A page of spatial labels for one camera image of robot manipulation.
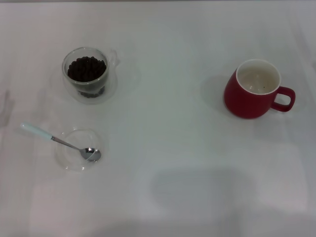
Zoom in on double-wall glass cup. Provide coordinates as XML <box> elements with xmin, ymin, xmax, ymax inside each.
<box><xmin>61</xmin><ymin>46</ymin><xmax>121</xmax><ymax>99</ymax></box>

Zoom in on dark roasted coffee beans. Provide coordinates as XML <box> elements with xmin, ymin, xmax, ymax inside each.
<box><xmin>67</xmin><ymin>56</ymin><xmax>107</xmax><ymax>98</ymax></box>

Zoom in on small clear glass dish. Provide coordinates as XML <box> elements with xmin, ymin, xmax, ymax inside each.
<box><xmin>54</xmin><ymin>127</ymin><xmax>104</xmax><ymax>173</ymax></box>

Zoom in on red mug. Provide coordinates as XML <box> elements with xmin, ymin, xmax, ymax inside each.
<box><xmin>224</xmin><ymin>59</ymin><xmax>296</xmax><ymax>119</ymax></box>

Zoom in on blue-handled metal spoon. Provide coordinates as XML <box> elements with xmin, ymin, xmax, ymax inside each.
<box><xmin>20</xmin><ymin>122</ymin><xmax>102</xmax><ymax>163</ymax></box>

